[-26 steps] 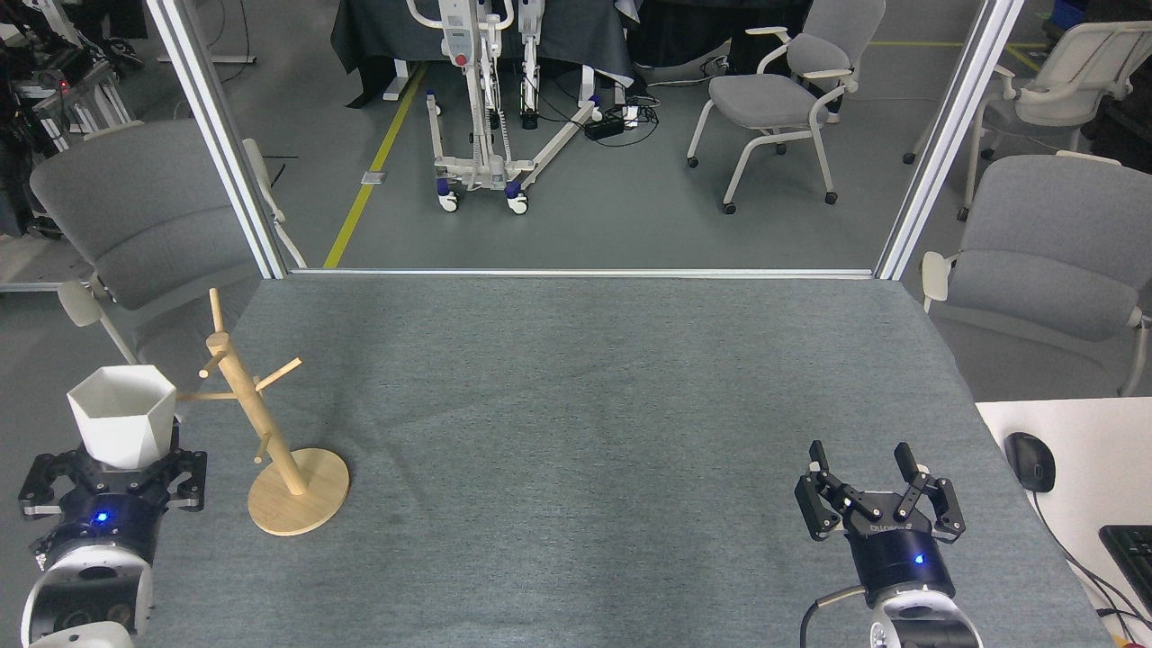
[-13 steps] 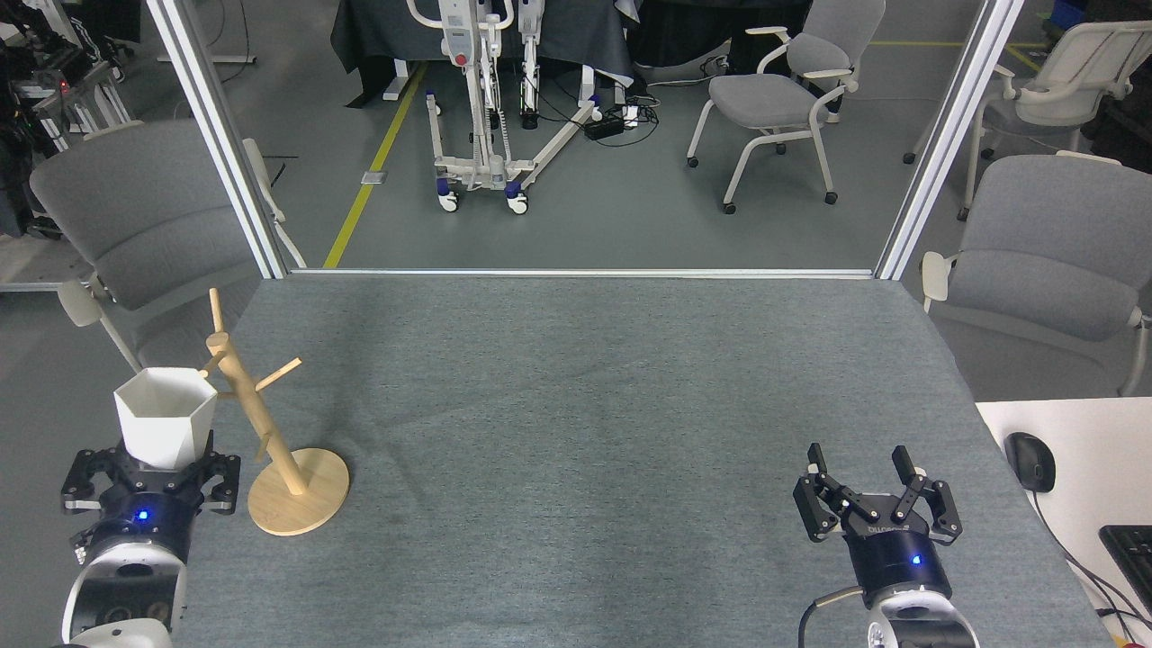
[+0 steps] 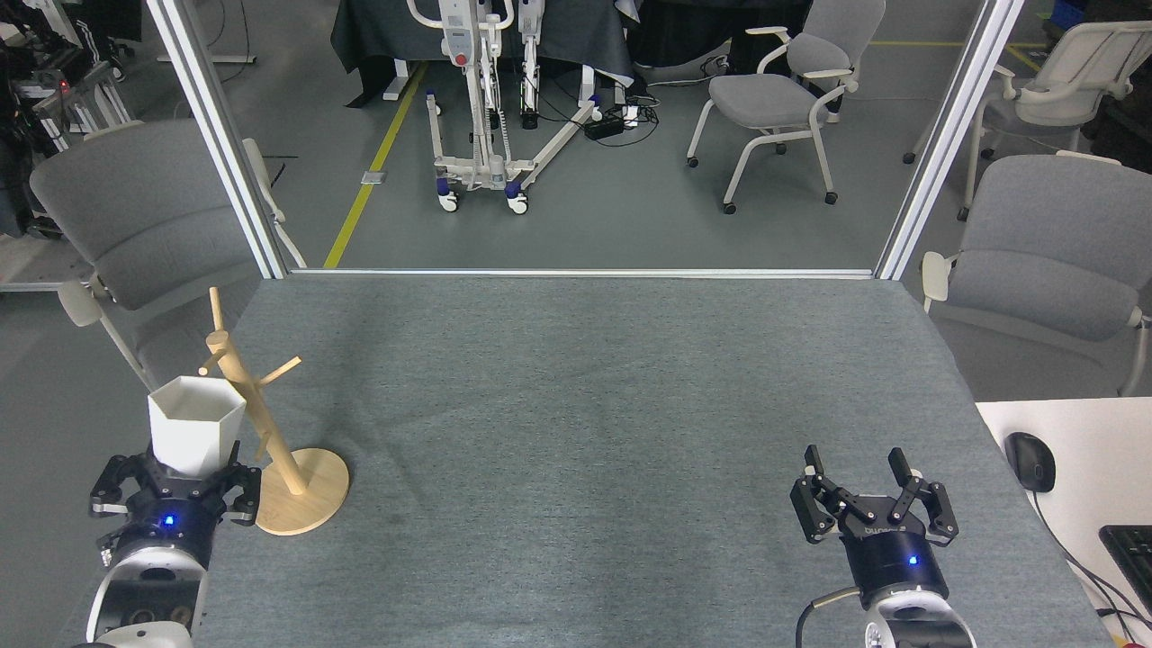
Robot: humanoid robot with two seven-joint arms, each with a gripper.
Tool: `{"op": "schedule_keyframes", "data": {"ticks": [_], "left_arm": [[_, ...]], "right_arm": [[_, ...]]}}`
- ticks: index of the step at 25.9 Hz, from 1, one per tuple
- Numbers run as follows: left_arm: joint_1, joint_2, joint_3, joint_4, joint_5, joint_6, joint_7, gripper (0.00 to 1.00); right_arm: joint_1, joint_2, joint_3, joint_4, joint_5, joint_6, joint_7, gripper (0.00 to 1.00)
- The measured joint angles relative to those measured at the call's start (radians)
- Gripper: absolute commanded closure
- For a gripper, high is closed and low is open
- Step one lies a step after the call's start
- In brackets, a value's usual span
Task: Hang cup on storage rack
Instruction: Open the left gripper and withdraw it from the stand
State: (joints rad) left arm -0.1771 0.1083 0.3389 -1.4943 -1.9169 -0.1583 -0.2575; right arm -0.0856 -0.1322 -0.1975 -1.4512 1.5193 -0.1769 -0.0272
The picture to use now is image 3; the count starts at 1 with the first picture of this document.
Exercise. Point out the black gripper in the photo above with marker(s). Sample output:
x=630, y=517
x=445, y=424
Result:
x=891, y=558
x=175, y=513

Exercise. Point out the white hexagonal cup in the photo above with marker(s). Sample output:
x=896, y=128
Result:
x=193, y=432

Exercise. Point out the wooden cup rack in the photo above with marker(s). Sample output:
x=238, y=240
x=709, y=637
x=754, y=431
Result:
x=301, y=495

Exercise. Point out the metal equipment rack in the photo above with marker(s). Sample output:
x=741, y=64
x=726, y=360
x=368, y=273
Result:
x=45, y=90

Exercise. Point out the black computer mouse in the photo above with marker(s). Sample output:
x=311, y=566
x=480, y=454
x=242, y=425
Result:
x=1030, y=461

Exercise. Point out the white desk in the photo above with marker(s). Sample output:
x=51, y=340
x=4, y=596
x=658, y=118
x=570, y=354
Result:
x=1098, y=450

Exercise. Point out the black keyboard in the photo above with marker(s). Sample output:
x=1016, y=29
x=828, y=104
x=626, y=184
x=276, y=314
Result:
x=1134, y=553

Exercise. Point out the white wheeled stand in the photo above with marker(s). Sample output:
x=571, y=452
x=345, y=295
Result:
x=472, y=166

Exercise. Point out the person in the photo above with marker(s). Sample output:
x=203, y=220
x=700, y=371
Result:
x=101, y=36

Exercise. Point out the black power strip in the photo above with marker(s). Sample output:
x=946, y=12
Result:
x=605, y=127

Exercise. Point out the white chair with armrests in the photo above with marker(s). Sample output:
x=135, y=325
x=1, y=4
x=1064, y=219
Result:
x=1071, y=81

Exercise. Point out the black draped table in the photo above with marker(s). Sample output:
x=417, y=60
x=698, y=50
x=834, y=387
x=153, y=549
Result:
x=378, y=36

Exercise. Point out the grey chair with white frame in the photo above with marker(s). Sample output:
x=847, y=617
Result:
x=765, y=99
x=144, y=216
x=1053, y=261

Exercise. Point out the silver frame post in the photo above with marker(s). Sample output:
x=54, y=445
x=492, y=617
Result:
x=216, y=135
x=945, y=135

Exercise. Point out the silver frame rail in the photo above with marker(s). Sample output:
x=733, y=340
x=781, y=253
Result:
x=585, y=273

